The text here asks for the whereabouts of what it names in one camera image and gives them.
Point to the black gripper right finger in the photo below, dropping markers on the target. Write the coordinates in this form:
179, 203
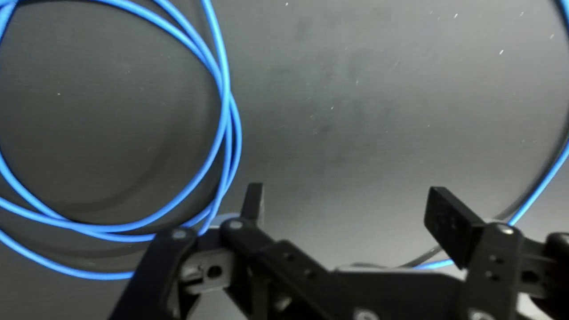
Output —
490, 267

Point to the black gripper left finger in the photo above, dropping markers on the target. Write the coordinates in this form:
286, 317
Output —
170, 278

